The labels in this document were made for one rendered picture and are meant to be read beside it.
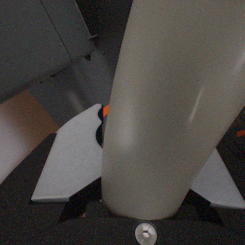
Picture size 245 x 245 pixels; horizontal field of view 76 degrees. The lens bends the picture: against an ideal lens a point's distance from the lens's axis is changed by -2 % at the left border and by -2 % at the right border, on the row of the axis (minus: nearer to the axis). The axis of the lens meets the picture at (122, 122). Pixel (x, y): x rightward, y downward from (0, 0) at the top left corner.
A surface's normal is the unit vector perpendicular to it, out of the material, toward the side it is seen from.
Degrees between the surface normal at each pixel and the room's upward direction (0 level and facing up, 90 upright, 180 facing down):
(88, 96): 0
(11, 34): 90
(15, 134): 0
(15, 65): 90
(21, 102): 0
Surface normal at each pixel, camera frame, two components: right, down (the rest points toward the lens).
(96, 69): -0.06, 0.51
